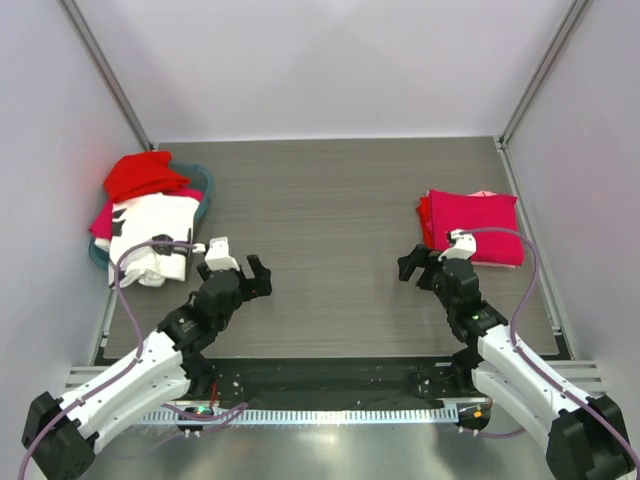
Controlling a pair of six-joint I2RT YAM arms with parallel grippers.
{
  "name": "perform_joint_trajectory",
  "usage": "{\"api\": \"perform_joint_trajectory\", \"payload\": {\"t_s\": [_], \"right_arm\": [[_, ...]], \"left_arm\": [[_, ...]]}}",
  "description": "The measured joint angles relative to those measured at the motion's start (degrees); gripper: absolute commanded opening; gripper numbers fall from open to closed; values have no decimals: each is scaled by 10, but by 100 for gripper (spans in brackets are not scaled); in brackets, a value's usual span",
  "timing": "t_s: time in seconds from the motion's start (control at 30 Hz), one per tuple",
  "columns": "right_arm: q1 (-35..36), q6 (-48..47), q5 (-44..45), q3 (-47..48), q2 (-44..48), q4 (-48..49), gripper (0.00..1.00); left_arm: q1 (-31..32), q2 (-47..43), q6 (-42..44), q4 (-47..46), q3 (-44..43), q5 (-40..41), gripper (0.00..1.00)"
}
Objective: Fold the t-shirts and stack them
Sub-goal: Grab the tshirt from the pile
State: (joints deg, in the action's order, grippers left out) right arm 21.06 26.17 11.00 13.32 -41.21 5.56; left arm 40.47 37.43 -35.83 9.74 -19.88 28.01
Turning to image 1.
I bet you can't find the white printed t shirt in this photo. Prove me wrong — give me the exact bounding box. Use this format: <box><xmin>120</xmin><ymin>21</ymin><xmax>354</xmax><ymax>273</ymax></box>
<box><xmin>108</xmin><ymin>193</ymin><xmax>199</xmax><ymax>289</ymax></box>

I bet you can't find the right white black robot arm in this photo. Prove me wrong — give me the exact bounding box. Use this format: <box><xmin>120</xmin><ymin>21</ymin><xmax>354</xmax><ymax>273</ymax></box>
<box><xmin>397</xmin><ymin>245</ymin><xmax>639</xmax><ymax>479</ymax></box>

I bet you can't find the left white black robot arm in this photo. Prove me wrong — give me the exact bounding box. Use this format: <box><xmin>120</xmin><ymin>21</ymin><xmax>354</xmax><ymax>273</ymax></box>
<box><xmin>18</xmin><ymin>255</ymin><xmax>272</xmax><ymax>479</ymax></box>

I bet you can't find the folded red t shirt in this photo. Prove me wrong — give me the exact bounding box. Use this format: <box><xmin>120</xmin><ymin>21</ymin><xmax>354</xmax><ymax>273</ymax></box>
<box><xmin>416</xmin><ymin>196</ymin><xmax>434</xmax><ymax>249</ymax></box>

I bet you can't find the folded magenta t shirt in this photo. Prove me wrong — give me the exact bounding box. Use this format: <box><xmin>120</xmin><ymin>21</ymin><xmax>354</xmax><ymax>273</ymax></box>
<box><xmin>426</xmin><ymin>189</ymin><xmax>524</xmax><ymax>267</ymax></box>

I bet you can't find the teal plastic basket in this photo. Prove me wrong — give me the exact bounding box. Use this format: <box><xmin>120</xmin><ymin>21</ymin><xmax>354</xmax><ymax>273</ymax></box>
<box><xmin>88</xmin><ymin>161</ymin><xmax>215</xmax><ymax>270</ymax></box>

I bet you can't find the magenta t shirt in basket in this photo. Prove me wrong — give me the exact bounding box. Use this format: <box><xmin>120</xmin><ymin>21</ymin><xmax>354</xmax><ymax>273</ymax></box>
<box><xmin>89</xmin><ymin>187</ymin><xmax>205</xmax><ymax>240</ymax></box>

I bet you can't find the red crumpled t shirt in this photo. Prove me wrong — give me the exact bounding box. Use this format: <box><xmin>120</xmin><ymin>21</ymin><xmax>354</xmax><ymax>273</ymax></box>
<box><xmin>103</xmin><ymin>151</ymin><xmax>190</xmax><ymax>203</ymax></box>

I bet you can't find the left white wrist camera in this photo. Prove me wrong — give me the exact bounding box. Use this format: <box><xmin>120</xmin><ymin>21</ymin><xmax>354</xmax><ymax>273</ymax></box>
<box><xmin>192</xmin><ymin>236</ymin><xmax>240</xmax><ymax>271</ymax></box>

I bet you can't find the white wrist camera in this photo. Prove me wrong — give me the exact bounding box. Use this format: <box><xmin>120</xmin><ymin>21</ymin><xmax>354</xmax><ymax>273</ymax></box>
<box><xmin>192</xmin><ymin>236</ymin><xmax>240</xmax><ymax>271</ymax></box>
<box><xmin>439</xmin><ymin>229</ymin><xmax>477</xmax><ymax>262</ymax></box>

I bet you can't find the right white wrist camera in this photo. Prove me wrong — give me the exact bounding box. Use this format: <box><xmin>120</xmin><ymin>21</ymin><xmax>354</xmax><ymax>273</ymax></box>
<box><xmin>439</xmin><ymin>229</ymin><xmax>477</xmax><ymax>262</ymax></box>

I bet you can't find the slotted cable duct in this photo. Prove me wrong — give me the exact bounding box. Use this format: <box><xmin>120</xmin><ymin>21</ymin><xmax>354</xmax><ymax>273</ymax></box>
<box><xmin>139</xmin><ymin>404</ymin><xmax>459</xmax><ymax>426</ymax></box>

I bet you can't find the aluminium rail front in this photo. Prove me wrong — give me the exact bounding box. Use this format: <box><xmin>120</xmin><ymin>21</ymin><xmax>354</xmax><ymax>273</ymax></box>
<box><xmin>62</xmin><ymin>359</ymin><xmax>609</xmax><ymax>401</ymax></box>

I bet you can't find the left aluminium frame post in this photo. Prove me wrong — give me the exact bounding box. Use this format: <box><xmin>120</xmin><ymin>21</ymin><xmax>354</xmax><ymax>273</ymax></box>
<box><xmin>58</xmin><ymin>0</ymin><xmax>155</xmax><ymax>151</ymax></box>

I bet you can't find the aluminium frame post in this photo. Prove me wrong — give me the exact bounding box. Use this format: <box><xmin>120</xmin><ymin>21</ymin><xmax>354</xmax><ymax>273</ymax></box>
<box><xmin>497</xmin><ymin>0</ymin><xmax>593</xmax><ymax>150</ymax></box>
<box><xmin>58</xmin><ymin>0</ymin><xmax>155</xmax><ymax>151</ymax></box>

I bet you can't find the right aluminium frame post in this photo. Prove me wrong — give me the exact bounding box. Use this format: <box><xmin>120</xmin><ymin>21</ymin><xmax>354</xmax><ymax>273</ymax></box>
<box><xmin>497</xmin><ymin>0</ymin><xmax>593</xmax><ymax>150</ymax></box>

